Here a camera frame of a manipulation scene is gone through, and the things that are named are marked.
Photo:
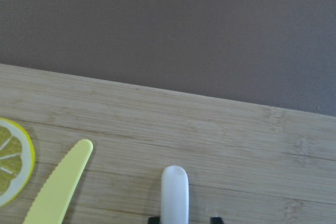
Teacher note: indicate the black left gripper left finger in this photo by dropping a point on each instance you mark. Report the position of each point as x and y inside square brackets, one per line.
[154, 220]

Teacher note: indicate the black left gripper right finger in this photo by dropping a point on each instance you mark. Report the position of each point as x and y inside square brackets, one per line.
[216, 220]

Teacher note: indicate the white ceramic spoon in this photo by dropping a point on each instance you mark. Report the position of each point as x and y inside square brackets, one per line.
[174, 195]

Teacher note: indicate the bamboo cutting board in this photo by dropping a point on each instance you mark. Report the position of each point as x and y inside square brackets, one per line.
[246, 163]

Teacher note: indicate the yellow plastic knife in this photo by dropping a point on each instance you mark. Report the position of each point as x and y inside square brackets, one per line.
[53, 199]

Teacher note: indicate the lemon slice near edge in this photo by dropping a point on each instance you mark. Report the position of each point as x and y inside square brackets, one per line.
[17, 160]

